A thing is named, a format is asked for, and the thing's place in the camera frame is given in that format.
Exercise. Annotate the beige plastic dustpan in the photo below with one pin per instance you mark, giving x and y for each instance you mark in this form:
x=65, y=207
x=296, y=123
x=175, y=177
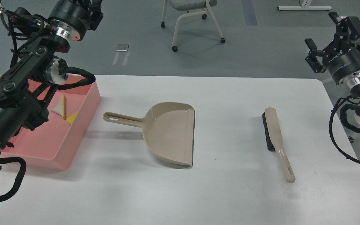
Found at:
x=167, y=129

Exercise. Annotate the yellow green sponge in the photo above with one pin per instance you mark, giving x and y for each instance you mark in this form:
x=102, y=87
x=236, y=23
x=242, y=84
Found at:
x=71, y=118

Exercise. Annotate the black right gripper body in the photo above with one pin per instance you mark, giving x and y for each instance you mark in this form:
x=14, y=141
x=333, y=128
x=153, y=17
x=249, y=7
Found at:
x=341, y=62

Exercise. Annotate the pink plastic bin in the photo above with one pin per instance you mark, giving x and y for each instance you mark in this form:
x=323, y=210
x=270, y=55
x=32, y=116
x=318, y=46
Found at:
x=55, y=143

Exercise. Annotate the beige hand brush black bristles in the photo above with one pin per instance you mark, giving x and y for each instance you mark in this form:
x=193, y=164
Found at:
x=274, y=141

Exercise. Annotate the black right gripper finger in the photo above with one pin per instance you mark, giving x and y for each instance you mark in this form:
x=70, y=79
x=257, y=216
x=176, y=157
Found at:
x=313, y=54
x=347, y=30

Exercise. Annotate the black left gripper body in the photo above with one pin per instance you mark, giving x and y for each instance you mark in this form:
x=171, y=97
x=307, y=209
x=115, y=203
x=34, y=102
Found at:
x=71, y=19

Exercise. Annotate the white table leg base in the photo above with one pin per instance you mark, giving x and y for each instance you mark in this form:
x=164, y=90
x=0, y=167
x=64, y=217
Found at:
x=324, y=8

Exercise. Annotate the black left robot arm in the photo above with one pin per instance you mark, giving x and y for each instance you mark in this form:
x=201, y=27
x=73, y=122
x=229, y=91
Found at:
x=35, y=73

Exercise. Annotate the metal floor plate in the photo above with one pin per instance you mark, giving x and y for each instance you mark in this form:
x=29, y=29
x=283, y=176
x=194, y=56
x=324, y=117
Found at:
x=122, y=47

